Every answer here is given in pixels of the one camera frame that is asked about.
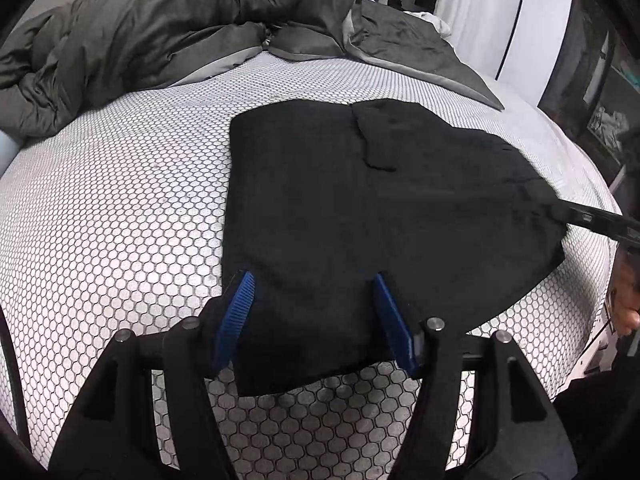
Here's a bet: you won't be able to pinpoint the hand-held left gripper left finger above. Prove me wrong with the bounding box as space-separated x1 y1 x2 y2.
47 270 257 480

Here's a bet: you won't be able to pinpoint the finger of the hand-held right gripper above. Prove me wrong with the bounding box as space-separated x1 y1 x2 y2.
547 200 640 248

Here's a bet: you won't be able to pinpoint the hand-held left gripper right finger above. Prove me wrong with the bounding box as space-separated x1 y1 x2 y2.
372 272 578 480

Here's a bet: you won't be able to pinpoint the black pants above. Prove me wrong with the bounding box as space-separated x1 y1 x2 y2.
222 100 568 396

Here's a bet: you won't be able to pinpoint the person's right hand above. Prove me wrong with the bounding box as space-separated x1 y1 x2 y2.
607 255 640 336

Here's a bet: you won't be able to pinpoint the dark glass cabinet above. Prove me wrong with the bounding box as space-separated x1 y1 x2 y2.
537 0 640 171

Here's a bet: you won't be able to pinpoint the white wardrobe door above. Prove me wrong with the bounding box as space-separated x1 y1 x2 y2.
495 0 576 106

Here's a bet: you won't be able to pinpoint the white sheer curtain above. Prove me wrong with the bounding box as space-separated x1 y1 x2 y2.
432 0 526 73

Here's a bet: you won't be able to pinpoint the crumpled white sheet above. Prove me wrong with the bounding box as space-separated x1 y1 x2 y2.
402 10 453 38

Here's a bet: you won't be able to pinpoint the light blue pillow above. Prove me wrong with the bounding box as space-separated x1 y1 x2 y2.
0 130 21 171

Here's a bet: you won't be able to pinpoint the grey duvet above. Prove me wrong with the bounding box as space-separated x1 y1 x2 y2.
0 0 505 138

